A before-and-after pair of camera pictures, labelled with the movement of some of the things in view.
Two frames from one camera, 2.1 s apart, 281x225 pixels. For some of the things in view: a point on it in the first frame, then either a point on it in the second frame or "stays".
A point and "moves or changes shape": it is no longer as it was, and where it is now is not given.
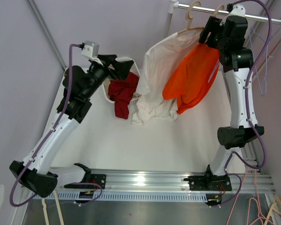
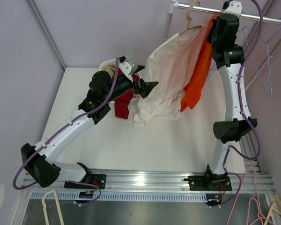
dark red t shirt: [122, 92] stays
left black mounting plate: [90, 181] stays
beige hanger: [45, 210] stays
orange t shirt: [193, 78] moves or changes shape
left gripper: [122, 69] to [146, 87]
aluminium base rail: [173, 181] stays
